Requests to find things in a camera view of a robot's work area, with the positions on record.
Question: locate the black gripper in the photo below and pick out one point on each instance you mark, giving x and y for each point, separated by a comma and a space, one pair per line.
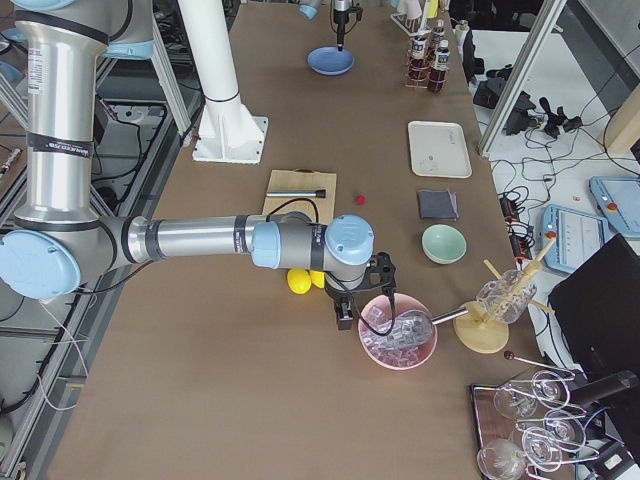
342, 295
340, 21

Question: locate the blue plate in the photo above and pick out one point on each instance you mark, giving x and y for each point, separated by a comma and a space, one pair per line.
330, 61

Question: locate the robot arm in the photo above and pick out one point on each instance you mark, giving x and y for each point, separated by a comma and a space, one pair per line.
309, 9
60, 243

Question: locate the yellow lemon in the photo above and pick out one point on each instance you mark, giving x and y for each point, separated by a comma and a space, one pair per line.
299, 281
317, 278

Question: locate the green bowl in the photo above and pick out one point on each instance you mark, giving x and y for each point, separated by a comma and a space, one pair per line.
443, 244

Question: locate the metal ice scoop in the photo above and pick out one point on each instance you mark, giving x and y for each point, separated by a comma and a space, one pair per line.
415, 327

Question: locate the ice cubes pile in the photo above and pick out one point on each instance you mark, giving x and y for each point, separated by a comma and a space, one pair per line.
395, 335

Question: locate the wooden cutting board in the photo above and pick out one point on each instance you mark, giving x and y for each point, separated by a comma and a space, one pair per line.
321, 209

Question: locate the dark drink bottle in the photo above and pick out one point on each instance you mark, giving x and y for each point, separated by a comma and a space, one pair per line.
417, 65
439, 67
438, 34

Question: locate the grey folded cloth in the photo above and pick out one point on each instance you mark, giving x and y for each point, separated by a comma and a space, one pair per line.
441, 205

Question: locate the steel muddler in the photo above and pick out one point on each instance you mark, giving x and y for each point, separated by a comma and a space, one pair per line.
304, 193

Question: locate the wooden cup stand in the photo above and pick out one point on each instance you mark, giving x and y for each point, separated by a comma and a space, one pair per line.
478, 330

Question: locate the glass mug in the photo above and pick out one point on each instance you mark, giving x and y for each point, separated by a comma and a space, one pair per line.
503, 300

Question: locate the cream rabbit tray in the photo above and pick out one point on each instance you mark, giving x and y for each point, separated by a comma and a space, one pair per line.
438, 150

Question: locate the blue teach pendant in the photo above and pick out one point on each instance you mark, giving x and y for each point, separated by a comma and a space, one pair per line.
618, 201
578, 236

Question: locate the black tray with glass rack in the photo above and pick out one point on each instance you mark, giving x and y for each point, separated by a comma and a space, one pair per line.
565, 423

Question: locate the wine glass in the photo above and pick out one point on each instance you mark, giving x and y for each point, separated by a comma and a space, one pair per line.
501, 459

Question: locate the copper wire bottle rack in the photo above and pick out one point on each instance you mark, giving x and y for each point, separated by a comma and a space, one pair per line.
411, 27

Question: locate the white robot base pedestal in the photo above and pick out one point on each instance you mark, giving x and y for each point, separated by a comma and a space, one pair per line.
228, 132

